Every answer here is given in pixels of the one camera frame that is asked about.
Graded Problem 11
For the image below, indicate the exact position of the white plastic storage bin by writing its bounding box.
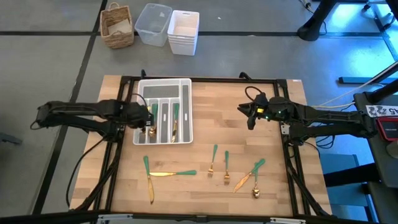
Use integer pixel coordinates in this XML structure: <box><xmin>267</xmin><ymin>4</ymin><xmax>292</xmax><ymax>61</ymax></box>
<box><xmin>167</xmin><ymin>9</ymin><xmax>200</xmax><ymax>57</ymax></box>

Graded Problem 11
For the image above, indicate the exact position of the clear plastic storage bin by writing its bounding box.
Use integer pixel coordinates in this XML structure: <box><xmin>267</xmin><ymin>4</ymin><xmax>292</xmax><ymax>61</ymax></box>
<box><xmin>134</xmin><ymin>2</ymin><xmax>174</xmax><ymax>48</ymax></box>

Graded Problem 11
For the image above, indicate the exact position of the black floor cable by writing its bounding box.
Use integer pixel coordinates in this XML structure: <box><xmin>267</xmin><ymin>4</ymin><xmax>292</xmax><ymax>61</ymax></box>
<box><xmin>65</xmin><ymin>136</ymin><xmax>108</xmax><ymax>208</ymax></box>

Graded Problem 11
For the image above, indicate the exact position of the red framed black device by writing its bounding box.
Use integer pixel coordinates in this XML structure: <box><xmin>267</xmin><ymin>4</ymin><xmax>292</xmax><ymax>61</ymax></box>
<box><xmin>375</xmin><ymin>116</ymin><xmax>398</xmax><ymax>142</ymax></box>

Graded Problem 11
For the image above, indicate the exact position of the grey chair leg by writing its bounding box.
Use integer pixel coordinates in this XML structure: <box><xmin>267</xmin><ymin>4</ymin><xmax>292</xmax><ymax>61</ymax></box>
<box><xmin>0</xmin><ymin>132</ymin><xmax>23</xmax><ymax>146</ymax></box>

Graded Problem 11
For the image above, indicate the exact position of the woven wicker basket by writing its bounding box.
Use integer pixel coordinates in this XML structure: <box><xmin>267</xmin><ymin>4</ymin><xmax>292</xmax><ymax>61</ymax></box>
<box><xmin>99</xmin><ymin>2</ymin><xmax>135</xmax><ymax>50</ymax></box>

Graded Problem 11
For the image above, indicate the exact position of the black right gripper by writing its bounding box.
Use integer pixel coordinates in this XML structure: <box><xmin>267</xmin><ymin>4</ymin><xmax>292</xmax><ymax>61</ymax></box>
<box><xmin>238</xmin><ymin>93</ymin><xmax>274</xmax><ymax>131</ymax></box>

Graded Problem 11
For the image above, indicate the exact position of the black metal bar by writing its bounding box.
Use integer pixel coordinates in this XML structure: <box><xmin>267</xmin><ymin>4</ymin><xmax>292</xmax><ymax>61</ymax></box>
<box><xmin>338</xmin><ymin>60</ymin><xmax>398</xmax><ymax>85</ymax></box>

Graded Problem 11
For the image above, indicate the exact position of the white label black print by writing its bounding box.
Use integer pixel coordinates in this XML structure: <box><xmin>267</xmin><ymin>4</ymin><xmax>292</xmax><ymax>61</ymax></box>
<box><xmin>365</xmin><ymin>105</ymin><xmax>398</xmax><ymax>118</ymax></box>

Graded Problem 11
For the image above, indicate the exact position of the black aluminium table frame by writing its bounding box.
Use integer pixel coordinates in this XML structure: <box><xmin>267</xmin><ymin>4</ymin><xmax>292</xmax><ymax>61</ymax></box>
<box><xmin>70</xmin><ymin>70</ymin><xmax>333</xmax><ymax>224</ymax></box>

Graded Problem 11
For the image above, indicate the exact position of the white plastic cutlery tray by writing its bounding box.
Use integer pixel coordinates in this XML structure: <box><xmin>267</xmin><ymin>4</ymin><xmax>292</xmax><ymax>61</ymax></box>
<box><xmin>132</xmin><ymin>77</ymin><xmax>194</xmax><ymax>146</ymax></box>

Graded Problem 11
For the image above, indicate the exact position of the pale yellow cable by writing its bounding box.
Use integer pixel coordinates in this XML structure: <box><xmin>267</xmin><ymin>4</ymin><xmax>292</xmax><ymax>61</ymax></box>
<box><xmin>310</xmin><ymin>70</ymin><xmax>398</xmax><ymax>110</ymax></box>

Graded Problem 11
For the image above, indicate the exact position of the black stand base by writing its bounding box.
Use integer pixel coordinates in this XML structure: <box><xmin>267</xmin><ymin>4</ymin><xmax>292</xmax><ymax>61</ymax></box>
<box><xmin>297</xmin><ymin>0</ymin><xmax>340</xmax><ymax>42</ymax></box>

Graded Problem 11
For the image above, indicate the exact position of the beige card sheet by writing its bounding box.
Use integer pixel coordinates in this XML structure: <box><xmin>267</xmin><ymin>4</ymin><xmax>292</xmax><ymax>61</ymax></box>
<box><xmin>107</xmin><ymin>18</ymin><xmax>132</xmax><ymax>35</ymax></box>

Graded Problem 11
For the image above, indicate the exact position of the silver corner bracket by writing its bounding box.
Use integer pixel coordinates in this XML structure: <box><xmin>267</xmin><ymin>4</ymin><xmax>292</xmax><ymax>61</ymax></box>
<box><xmin>97</xmin><ymin>213</ymin><xmax>134</xmax><ymax>224</ymax></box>
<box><xmin>269</xmin><ymin>217</ymin><xmax>307</xmax><ymax>224</ymax></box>

